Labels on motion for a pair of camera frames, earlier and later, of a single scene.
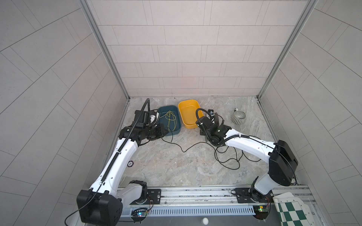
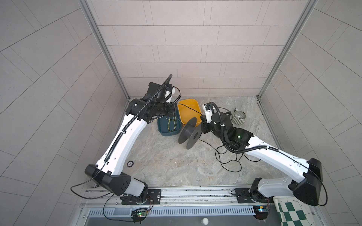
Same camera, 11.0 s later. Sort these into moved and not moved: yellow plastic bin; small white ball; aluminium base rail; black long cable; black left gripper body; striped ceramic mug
Moved: black left gripper body; black long cable
Not moved: yellow plastic bin; small white ball; aluminium base rail; striped ceramic mug
